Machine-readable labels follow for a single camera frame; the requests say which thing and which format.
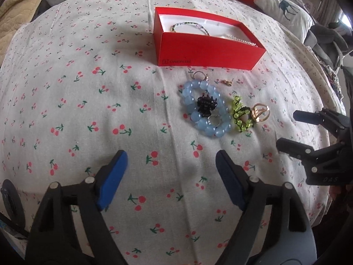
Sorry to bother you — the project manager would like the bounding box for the thin dark beaded bracelet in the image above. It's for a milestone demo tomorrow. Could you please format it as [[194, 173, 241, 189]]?
[[170, 21, 210, 36]]

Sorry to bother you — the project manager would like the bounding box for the blue bead bracelet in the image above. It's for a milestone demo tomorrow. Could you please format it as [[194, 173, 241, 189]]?
[[180, 79, 233, 138]]

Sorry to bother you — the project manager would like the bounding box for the grey chair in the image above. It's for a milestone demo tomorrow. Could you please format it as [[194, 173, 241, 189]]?
[[303, 21, 353, 71]]

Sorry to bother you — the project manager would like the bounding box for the cherry print tablecloth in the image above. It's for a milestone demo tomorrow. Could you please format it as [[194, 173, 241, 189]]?
[[0, 0, 346, 265]]

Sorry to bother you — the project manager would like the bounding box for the red cardboard box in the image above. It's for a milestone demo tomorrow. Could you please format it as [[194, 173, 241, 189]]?
[[153, 7, 267, 71]]

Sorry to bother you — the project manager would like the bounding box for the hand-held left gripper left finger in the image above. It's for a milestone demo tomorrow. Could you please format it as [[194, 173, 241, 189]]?
[[25, 150, 129, 265]]

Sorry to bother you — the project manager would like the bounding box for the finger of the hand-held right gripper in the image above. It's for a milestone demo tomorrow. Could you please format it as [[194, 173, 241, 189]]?
[[293, 108, 348, 133], [276, 137, 344, 172]]

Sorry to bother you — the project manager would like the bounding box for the deer print pillow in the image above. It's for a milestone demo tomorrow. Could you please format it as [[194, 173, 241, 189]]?
[[254, 0, 315, 41]]

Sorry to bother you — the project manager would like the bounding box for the black hair claw clip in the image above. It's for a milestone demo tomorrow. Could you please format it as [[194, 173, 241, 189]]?
[[197, 94, 222, 118]]

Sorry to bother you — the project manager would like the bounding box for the beige quilted blanket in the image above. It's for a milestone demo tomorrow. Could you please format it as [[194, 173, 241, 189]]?
[[0, 0, 47, 64]]

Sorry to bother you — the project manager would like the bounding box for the silver ring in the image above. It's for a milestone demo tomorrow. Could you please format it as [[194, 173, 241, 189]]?
[[207, 115, 223, 128]]

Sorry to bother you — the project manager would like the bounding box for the gold ring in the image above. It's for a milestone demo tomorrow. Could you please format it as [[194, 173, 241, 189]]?
[[250, 103, 271, 122]]

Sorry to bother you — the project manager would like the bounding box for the silver chain bracelet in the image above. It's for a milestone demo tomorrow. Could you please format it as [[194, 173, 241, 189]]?
[[227, 34, 259, 46]]

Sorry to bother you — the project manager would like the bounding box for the green beaded ornament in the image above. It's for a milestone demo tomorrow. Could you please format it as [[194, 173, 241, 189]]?
[[231, 95, 255, 132]]

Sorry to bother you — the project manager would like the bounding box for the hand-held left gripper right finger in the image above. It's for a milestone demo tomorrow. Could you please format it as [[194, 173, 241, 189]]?
[[215, 150, 313, 265]]

